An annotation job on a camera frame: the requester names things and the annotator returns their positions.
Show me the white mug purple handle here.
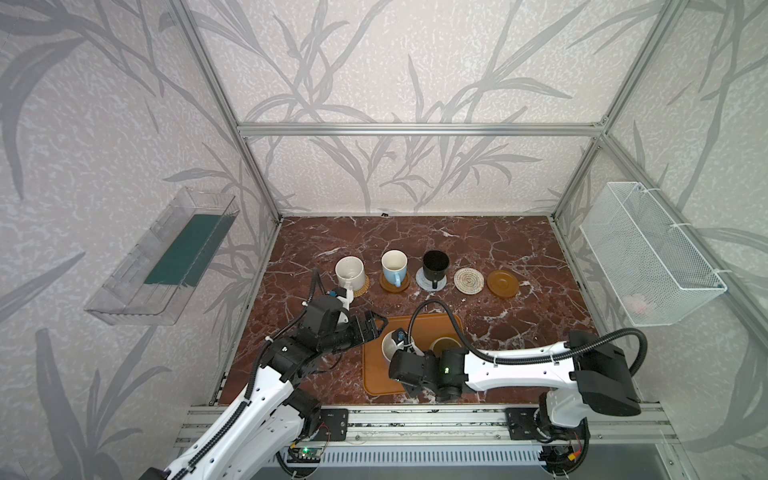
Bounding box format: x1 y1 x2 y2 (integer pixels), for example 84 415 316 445
381 330 424 362

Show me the beige yellow mug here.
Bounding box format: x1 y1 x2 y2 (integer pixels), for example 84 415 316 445
430 336 463 358

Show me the white speckled mug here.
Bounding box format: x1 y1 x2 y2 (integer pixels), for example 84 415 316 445
335 256 366 291

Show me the light blue mug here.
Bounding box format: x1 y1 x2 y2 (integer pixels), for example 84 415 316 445
381 250 408 288

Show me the black mug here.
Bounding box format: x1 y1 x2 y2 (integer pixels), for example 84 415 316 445
422 250 450 282

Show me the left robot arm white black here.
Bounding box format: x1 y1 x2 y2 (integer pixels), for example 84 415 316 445
141 295 388 479

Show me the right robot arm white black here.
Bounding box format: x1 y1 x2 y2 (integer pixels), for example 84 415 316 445
382 329 647 429

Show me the woven rattan coaster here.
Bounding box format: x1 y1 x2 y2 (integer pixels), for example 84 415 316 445
354 275 370 298

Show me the dark wooden round coaster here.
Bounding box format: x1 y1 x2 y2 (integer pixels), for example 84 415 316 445
379 271 412 295

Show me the grey-blue woven coaster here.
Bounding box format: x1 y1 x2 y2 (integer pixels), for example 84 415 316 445
416 267 447 292

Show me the multicolour woven coaster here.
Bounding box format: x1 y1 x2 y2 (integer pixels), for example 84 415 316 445
453 267 485 295

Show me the light wooden round coaster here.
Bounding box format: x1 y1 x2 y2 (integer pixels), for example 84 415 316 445
486 270 520 299

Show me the orange-brown serving tray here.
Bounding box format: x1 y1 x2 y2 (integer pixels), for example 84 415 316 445
362 313 459 396

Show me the green-lit circuit board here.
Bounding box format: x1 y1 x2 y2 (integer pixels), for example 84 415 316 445
287 446 323 464

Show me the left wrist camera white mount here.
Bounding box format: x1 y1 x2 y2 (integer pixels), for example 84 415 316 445
327 287 355 314

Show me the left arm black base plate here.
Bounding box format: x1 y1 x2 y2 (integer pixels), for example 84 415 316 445
300 408 350 442

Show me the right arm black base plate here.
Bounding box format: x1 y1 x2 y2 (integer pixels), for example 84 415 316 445
504 407 590 444

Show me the black corrugated left cable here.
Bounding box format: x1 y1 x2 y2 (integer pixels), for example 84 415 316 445
179 269 328 480

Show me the black corrugated cable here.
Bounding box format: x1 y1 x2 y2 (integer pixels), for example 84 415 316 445
406 298 649 475
179 269 328 480

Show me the right wired circuit board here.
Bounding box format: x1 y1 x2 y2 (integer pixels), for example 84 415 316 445
539 445 582 469

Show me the black corrugated right cable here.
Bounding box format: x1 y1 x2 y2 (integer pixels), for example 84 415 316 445
406 298 649 475

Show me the aluminium front rail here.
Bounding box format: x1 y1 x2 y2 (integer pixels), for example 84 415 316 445
173 403 679 449

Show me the clear plastic wall shelf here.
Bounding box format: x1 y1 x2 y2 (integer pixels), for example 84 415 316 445
84 187 240 326

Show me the white wire mesh basket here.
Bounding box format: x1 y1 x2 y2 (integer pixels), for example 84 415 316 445
580 182 728 327

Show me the aluminium cage frame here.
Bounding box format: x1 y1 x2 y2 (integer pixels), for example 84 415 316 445
167 0 768 337

